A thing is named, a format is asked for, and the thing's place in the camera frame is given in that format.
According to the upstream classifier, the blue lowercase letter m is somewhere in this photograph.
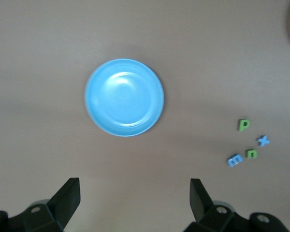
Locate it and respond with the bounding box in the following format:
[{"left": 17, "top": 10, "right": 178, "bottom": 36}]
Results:
[{"left": 227, "top": 154, "right": 244, "bottom": 168}]

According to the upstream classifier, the brown table mat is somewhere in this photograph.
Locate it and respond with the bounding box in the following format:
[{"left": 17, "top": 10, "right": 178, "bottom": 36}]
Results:
[{"left": 0, "top": 0, "right": 290, "bottom": 232}]

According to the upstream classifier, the green lowercase letter n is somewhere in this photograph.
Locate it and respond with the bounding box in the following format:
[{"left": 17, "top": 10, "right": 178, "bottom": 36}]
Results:
[{"left": 245, "top": 149, "right": 259, "bottom": 160}]

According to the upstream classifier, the green lowercase letter p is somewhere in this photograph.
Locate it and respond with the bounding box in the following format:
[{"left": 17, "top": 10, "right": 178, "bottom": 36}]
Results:
[{"left": 237, "top": 118, "right": 251, "bottom": 132}]

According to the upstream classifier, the blue plate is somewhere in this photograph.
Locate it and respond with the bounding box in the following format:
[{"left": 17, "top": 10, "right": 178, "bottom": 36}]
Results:
[{"left": 84, "top": 58, "right": 165, "bottom": 137}]

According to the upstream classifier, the blue lowercase letter x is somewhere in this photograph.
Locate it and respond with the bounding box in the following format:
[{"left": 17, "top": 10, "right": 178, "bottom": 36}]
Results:
[{"left": 257, "top": 135, "right": 271, "bottom": 147}]

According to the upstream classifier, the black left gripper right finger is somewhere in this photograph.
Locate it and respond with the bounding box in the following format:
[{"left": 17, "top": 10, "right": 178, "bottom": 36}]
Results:
[{"left": 183, "top": 178, "right": 251, "bottom": 232}]

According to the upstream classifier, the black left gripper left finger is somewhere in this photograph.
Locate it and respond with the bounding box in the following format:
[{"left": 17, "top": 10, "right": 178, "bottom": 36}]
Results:
[{"left": 8, "top": 177, "right": 81, "bottom": 232}]

